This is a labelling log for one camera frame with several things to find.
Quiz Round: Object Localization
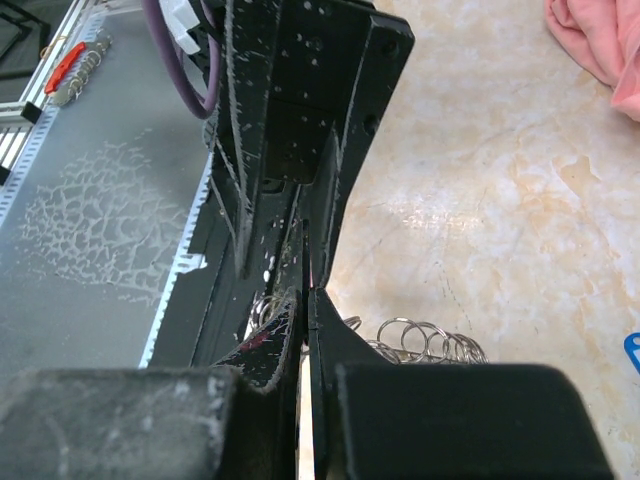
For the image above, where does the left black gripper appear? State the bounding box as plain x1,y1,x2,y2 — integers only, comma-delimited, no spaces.
200,1,415,288

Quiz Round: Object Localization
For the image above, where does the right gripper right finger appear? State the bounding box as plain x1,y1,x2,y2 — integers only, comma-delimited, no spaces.
308,289,391,479

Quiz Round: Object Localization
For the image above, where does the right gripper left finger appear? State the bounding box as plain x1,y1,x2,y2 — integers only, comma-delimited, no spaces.
216,287,300,479

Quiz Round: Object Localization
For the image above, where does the red clip tool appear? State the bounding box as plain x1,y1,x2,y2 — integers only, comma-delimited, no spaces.
44,42,87,95

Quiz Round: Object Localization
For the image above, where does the blue key tag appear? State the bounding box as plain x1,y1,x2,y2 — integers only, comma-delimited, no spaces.
623,332,640,373

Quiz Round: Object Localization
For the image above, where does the pink cloth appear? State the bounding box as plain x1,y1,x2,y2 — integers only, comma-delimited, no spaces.
544,0,639,121

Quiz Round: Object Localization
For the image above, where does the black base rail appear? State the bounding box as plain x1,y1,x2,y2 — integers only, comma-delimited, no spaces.
149,164,281,369

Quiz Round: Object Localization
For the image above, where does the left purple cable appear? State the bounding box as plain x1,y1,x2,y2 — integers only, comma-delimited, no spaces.
141,0,221,120

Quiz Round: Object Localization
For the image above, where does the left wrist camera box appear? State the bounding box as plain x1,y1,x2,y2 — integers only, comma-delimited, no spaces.
159,0,200,55

